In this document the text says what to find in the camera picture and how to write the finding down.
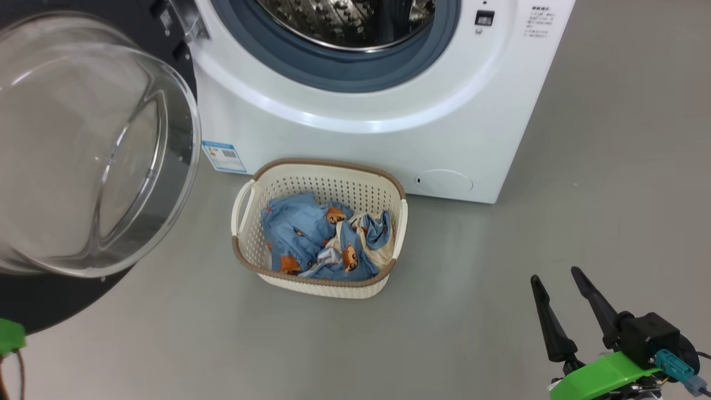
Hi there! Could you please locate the metal door hinge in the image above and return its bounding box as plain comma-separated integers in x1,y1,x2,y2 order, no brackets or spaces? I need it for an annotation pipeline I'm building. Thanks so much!
167,0,209,43

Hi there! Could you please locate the white front-load washing machine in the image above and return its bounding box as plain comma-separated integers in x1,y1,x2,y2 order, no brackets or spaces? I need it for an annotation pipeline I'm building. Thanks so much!
183,0,576,204

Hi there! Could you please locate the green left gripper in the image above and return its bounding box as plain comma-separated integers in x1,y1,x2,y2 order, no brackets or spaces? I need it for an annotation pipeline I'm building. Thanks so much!
0,318,27,356

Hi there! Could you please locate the thin black cable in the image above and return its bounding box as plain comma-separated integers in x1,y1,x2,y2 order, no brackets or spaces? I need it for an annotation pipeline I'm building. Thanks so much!
0,350,26,400
695,350,711,400

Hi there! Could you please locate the teal right cable connector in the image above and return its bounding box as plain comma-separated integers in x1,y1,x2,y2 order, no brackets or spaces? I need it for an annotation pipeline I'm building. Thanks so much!
654,349,709,396

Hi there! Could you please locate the blue energy label sticker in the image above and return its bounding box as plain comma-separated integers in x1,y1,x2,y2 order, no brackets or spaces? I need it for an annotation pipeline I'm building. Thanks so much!
202,141,247,174

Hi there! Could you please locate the black round glass washer door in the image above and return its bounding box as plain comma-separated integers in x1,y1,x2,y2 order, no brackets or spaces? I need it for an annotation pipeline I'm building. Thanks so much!
0,0,202,335

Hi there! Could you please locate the thin black left cable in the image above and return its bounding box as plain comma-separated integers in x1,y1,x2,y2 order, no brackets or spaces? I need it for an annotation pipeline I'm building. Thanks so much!
0,350,26,400

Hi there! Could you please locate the blue and cream bear garment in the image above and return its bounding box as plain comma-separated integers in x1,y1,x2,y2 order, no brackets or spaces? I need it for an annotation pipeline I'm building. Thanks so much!
303,208,395,281

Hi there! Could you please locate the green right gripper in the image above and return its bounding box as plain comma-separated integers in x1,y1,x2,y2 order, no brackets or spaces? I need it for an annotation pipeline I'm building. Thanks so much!
530,267,662,400

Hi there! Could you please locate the thin black right cable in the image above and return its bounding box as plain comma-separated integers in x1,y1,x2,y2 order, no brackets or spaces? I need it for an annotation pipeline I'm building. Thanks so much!
695,350,711,400

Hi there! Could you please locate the small printed text label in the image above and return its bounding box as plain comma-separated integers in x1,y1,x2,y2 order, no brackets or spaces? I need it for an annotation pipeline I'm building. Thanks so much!
523,6,552,38

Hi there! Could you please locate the round white filter cover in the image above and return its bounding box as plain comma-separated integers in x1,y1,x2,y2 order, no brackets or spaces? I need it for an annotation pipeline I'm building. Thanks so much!
415,169,474,196

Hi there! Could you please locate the stainless steel washing machine drum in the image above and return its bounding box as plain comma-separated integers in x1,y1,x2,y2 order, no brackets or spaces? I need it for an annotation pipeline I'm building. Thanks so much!
256,0,436,52

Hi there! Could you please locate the cream perforated laundry basket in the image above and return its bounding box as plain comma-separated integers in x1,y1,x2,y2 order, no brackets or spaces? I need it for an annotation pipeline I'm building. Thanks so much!
231,158,409,299

